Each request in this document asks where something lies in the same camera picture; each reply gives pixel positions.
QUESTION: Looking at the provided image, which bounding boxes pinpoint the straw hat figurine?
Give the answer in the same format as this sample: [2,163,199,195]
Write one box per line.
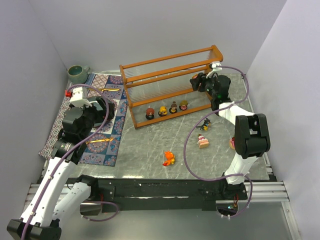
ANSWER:
[179,100,188,111]

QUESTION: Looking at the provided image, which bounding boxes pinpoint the brown-haired figurine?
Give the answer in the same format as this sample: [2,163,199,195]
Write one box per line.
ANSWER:
[169,101,178,114]

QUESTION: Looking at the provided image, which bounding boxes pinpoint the yellow-haired figurine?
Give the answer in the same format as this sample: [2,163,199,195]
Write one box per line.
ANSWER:
[158,106,168,117]

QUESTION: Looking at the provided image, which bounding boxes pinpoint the red-haired figurine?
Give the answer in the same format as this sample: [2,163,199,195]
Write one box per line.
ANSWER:
[145,107,155,120]

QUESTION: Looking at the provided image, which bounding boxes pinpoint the pink donut strawberry toy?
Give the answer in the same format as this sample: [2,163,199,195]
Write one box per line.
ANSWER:
[229,137,235,150]

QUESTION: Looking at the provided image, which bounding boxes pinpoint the strawberry cake slice toy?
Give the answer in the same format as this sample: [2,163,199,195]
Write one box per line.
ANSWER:
[197,134,210,149]

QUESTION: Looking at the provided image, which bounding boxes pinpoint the orange dragon toy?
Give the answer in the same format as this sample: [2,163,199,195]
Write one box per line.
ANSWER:
[162,151,175,167]

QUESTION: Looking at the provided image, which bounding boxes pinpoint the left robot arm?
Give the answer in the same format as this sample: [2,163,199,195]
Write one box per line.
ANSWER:
[6,96,115,240]

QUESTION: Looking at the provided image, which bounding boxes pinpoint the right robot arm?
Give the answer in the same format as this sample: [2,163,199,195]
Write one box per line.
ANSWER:
[190,72,271,186]

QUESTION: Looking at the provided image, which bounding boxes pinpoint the orange wooden three-tier shelf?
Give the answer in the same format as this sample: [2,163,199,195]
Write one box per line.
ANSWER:
[119,45,224,129]

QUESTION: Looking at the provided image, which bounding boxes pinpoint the teal ceramic plate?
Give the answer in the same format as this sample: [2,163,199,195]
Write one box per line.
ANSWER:
[88,96,115,128]

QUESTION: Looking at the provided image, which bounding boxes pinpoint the gold fork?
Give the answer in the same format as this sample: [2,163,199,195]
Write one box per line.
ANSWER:
[85,137,114,145]

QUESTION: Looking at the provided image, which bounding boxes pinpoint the patterned blue placemat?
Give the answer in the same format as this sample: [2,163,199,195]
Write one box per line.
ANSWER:
[38,73,128,167]

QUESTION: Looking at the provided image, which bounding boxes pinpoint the black yellow spiky figurine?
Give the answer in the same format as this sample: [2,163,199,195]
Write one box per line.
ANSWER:
[196,117,211,131]

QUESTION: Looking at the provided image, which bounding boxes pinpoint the gold knife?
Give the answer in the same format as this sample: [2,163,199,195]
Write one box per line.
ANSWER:
[98,88,121,92]

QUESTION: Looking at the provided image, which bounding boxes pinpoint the green ceramic mug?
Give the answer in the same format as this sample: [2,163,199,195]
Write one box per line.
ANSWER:
[67,65,90,84]

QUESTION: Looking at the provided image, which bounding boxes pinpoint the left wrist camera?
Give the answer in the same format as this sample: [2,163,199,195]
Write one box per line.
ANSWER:
[65,87,92,108]

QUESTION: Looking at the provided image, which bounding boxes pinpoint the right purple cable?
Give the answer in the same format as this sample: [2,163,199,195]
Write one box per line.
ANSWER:
[183,65,253,222]

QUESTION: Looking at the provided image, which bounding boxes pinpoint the purple cable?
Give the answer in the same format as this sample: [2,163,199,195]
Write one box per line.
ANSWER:
[183,65,253,222]
[19,83,120,240]

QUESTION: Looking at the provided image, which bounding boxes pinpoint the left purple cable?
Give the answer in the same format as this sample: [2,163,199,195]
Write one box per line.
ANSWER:
[19,83,120,240]

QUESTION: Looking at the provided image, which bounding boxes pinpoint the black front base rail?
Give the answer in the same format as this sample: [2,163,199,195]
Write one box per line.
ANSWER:
[53,175,252,215]

